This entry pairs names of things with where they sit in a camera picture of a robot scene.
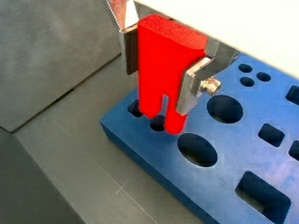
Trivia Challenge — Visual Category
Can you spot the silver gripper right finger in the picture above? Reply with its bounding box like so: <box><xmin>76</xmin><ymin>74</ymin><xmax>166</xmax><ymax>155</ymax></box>
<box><xmin>176</xmin><ymin>38</ymin><xmax>239</xmax><ymax>116</ymax></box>

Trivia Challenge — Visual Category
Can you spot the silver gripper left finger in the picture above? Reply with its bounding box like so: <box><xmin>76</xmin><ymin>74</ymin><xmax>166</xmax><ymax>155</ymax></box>
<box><xmin>107</xmin><ymin>0</ymin><xmax>139</xmax><ymax>75</ymax></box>

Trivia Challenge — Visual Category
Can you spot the red square-circle peg object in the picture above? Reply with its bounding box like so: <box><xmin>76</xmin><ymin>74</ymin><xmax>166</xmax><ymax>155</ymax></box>
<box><xmin>137</xmin><ymin>14</ymin><xmax>208</xmax><ymax>134</ymax></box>

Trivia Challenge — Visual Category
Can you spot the blue shape sorting board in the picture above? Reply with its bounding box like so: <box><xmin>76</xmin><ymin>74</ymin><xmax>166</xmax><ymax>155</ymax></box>
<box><xmin>100</xmin><ymin>55</ymin><xmax>299</xmax><ymax>224</ymax></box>

